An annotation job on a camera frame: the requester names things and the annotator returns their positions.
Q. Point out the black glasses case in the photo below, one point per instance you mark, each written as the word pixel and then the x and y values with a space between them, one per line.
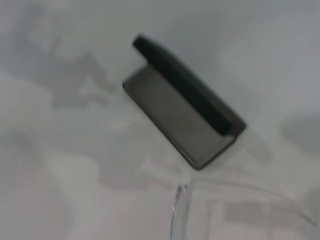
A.
pixel 175 110

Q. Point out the clear white glasses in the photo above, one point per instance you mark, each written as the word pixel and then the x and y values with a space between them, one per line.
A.
pixel 178 200

